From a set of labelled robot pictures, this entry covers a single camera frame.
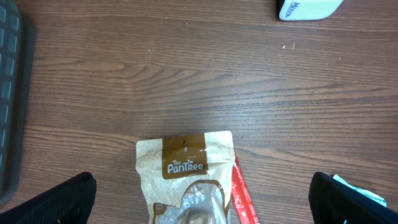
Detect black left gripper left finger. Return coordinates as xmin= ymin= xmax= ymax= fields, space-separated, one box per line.
xmin=1 ymin=172 xmax=96 ymax=224

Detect white barcode scanner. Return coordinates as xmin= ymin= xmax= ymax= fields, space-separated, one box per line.
xmin=279 ymin=0 xmax=343 ymax=21

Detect teal wipes packet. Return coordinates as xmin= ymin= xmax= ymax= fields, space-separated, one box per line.
xmin=331 ymin=174 xmax=387 ymax=207

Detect grey plastic mesh basket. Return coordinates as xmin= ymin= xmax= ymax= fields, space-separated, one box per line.
xmin=1 ymin=0 xmax=36 ymax=204

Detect red stick sachet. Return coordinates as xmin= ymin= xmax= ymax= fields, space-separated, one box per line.
xmin=231 ymin=157 xmax=260 ymax=224

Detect brown snack pouch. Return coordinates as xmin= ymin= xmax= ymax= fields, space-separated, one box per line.
xmin=136 ymin=131 xmax=236 ymax=224

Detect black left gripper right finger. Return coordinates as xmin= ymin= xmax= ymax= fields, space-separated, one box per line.
xmin=308 ymin=172 xmax=397 ymax=224

